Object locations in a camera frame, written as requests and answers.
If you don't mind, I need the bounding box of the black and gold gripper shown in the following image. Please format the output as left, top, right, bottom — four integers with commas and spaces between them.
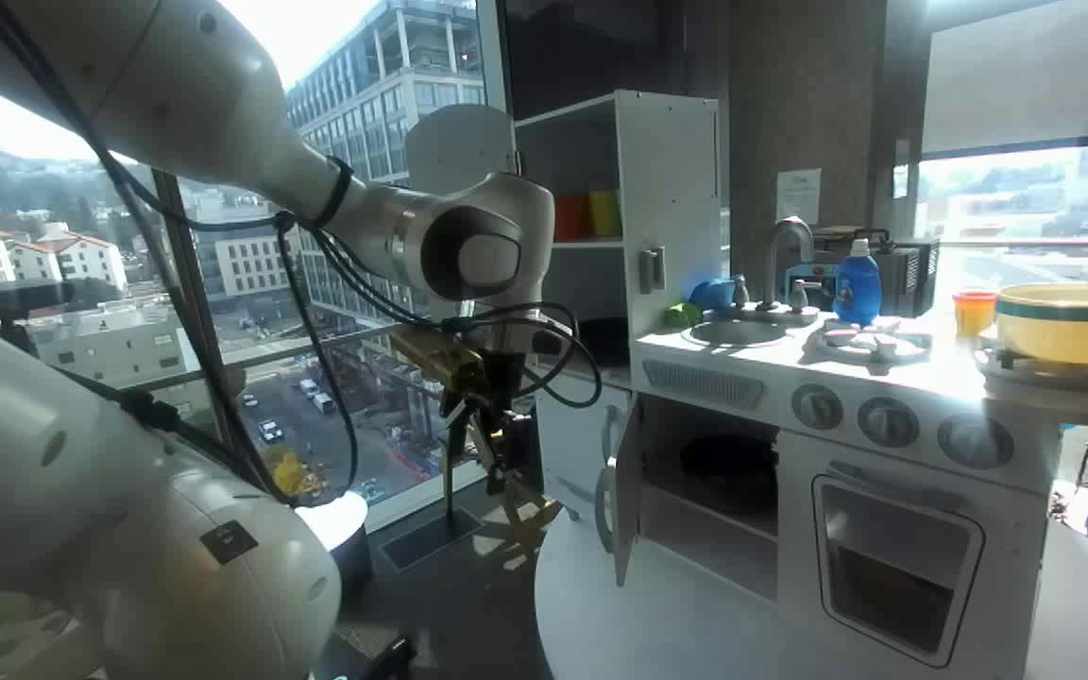
393, 323, 521, 493

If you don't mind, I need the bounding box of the blue toy on sink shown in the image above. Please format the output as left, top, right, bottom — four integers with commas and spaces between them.
689, 279, 737, 314

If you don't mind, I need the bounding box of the blue detergent bottle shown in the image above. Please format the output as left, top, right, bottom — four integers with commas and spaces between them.
836, 238, 879, 323

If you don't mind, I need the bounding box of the yellow cup on shelf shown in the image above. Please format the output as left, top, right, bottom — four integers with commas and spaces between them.
589, 190, 618, 241

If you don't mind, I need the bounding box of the orange cup on counter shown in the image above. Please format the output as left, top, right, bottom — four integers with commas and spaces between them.
953, 289, 996, 341

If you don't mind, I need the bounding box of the grey toy faucet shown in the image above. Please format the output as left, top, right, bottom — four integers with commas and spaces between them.
768, 216, 812, 306

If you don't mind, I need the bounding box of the white cabinet door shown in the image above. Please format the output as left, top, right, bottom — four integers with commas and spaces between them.
592, 395, 643, 583

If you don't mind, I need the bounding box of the white toy oven door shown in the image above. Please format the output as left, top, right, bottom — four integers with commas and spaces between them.
812, 472, 987, 667

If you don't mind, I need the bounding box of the round white table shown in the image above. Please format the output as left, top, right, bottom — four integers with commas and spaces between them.
534, 516, 1088, 680

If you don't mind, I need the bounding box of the white toy kitchen cabinet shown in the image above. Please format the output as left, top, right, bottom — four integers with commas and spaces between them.
516, 91, 1088, 680

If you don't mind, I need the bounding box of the yellow green striped bowl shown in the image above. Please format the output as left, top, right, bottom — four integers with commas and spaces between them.
996, 284, 1088, 367

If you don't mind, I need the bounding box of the orange cup on shelf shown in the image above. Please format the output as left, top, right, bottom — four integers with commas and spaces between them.
557, 193, 592, 241

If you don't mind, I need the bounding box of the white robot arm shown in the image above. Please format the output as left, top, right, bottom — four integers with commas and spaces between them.
0, 0, 557, 680

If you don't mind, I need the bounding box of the green toy on sink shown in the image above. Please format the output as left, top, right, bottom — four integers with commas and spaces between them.
660, 303, 698, 332

